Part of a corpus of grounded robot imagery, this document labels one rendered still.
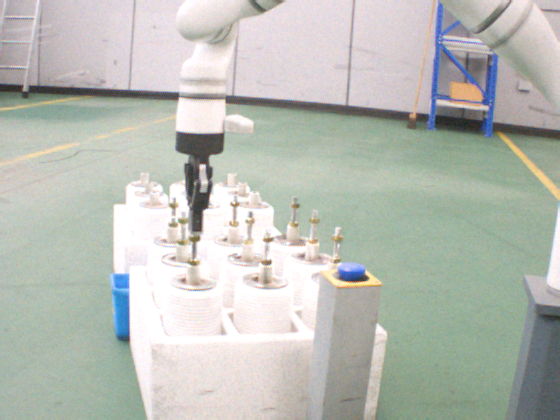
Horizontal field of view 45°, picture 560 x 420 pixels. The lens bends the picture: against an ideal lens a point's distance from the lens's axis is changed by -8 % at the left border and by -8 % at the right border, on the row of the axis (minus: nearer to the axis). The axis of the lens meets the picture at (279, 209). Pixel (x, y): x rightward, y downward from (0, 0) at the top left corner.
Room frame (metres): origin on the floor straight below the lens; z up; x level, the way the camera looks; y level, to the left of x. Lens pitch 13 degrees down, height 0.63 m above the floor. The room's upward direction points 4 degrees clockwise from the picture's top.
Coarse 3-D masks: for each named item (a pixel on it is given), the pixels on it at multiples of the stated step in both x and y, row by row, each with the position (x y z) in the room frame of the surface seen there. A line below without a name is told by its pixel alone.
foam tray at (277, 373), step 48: (144, 288) 1.23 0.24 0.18; (144, 336) 1.08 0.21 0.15; (192, 336) 1.03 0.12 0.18; (240, 336) 1.05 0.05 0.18; (288, 336) 1.06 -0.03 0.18; (384, 336) 1.10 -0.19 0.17; (144, 384) 1.09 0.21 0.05; (192, 384) 1.01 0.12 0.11; (240, 384) 1.03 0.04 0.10; (288, 384) 1.05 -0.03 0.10
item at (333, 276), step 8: (320, 272) 0.99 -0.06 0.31; (328, 272) 0.99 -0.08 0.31; (336, 272) 0.99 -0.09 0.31; (328, 280) 0.96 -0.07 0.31; (336, 280) 0.95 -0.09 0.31; (344, 280) 0.95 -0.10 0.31; (352, 280) 0.96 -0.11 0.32; (360, 280) 0.96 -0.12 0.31; (368, 280) 0.96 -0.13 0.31; (376, 280) 0.96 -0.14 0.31
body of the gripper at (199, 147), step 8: (176, 136) 1.07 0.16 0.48; (184, 136) 1.05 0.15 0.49; (192, 136) 1.05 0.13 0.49; (200, 136) 1.05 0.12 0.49; (208, 136) 1.05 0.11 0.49; (216, 136) 1.06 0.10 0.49; (176, 144) 1.07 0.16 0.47; (184, 144) 1.05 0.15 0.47; (192, 144) 1.05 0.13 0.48; (200, 144) 1.05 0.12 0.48; (208, 144) 1.05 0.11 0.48; (216, 144) 1.06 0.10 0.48; (184, 152) 1.05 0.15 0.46; (192, 152) 1.05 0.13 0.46; (200, 152) 1.05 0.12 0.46; (208, 152) 1.05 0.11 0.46; (216, 152) 1.06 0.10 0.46; (192, 160) 1.07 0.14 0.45; (200, 160) 1.05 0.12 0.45; (208, 160) 1.05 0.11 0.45; (192, 168) 1.06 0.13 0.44; (208, 168) 1.05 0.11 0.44; (192, 176) 1.06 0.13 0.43; (208, 176) 1.05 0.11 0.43; (192, 184) 1.06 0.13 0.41
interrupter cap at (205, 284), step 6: (174, 276) 1.10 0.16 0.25; (180, 276) 1.10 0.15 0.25; (204, 276) 1.11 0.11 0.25; (174, 282) 1.07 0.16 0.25; (180, 282) 1.07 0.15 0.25; (204, 282) 1.09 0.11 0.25; (210, 282) 1.08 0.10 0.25; (216, 282) 1.08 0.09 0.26; (180, 288) 1.05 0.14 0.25; (186, 288) 1.05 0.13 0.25; (192, 288) 1.05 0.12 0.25; (198, 288) 1.05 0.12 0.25; (204, 288) 1.05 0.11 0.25; (210, 288) 1.06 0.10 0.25
